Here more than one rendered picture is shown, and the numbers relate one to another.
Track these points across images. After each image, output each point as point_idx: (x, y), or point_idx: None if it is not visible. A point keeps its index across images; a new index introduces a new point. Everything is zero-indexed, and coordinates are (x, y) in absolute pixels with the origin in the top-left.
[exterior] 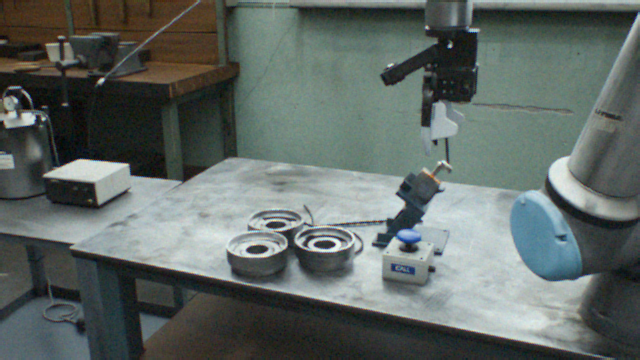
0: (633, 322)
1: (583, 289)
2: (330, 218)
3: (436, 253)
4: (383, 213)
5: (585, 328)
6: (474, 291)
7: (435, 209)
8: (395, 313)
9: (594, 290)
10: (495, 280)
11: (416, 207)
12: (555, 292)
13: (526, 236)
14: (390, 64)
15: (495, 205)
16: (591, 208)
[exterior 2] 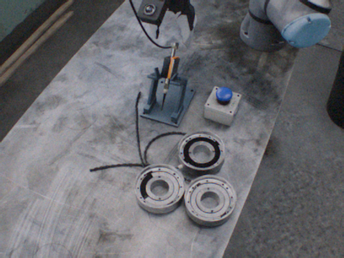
0: None
1: (255, 41)
2: (121, 152)
3: (195, 93)
4: (117, 114)
5: (275, 53)
6: (244, 84)
7: (116, 82)
8: (273, 125)
9: (269, 37)
10: (230, 73)
11: (185, 81)
12: (241, 53)
13: (307, 35)
14: (150, 7)
15: (116, 50)
16: (332, 5)
